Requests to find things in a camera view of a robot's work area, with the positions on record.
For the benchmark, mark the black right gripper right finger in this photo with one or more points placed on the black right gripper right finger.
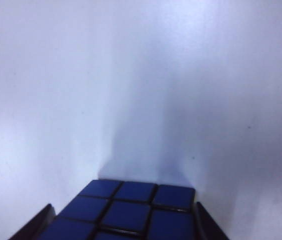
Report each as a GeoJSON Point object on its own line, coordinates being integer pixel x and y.
{"type": "Point", "coordinates": [210, 225]}

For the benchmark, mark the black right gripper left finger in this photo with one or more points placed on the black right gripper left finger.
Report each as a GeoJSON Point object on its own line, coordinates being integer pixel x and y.
{"type": "Point", "coordinates": [34, 225]}

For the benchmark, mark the multicolour Rubik's cube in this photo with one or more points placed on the multicolour Rubik's cube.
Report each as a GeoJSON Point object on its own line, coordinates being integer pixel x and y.
{"type": "Point", "coordinates": [125, 215]}

